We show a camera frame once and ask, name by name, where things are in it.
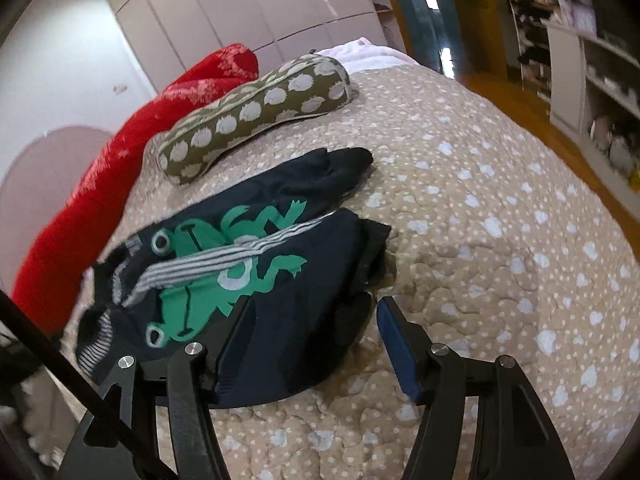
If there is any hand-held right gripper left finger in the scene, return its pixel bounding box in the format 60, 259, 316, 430
56, 296, 252, 480

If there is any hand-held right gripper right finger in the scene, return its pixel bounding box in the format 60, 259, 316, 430
376, 296, 577, 480

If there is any navy shirt with green frog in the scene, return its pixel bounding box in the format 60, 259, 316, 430
75, 147, 393, 409

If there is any beige heart print bedspread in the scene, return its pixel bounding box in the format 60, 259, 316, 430
20, 66, 640, 480

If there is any black tripod leg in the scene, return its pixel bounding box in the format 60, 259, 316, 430
0, 290, 177, 480

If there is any red fleece blanket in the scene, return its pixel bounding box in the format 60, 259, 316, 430
11, 43, 260, 335

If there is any green polka dot pillow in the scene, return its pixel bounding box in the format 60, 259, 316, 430
156, 55, 359, 187

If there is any pink folded blanket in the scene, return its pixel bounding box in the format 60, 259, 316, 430
316, 37, 421, 74

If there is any white glossy wardrobe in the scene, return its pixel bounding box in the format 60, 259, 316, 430
102, 0, 407, 93

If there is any white shelving unit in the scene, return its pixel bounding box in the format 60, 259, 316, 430
500, 0, 640, 191

